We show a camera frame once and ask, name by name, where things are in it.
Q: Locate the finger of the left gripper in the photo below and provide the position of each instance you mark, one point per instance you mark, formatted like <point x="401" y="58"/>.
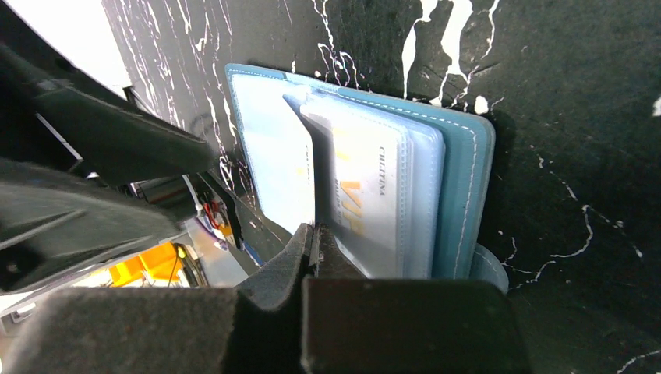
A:
<point x="118" y="141"/>
<point x="53" y="224"/>

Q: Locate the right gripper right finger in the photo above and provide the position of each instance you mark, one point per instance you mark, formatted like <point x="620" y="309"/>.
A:
<point x="351" y="324"/>

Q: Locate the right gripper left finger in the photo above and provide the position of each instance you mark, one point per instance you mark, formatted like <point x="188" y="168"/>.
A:
<point x="254" y="327"/>

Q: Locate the blue card holder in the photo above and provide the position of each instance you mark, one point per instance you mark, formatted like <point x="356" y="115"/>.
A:
<point x="444" y="175"/>

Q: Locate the silver VIP card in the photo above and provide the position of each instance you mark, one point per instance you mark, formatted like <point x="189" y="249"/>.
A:
<point x="362" y="169"/>

